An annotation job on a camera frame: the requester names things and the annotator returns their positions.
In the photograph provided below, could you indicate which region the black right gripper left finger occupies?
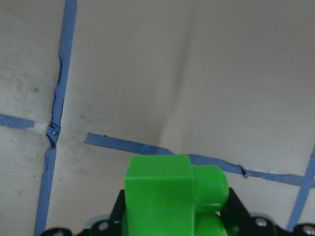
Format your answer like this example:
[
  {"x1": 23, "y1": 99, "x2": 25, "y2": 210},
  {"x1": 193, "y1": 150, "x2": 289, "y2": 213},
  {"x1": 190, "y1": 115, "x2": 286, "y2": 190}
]
[{"x1": 86, "y1": 190, "x2": 126, "y2": 236}]

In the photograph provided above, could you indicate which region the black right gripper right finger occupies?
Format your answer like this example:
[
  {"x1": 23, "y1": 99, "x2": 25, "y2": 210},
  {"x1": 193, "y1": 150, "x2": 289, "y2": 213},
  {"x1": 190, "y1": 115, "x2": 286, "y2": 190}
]
[{"x1": 220, "y1": 187, "x2": 271, "y2": 236}]

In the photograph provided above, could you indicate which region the green toy block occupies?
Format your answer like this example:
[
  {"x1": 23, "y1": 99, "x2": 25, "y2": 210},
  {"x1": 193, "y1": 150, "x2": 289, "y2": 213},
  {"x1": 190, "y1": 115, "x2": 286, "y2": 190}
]
[{"x1": 122, "y1": 155, "x2": 229, "y2": 236}]

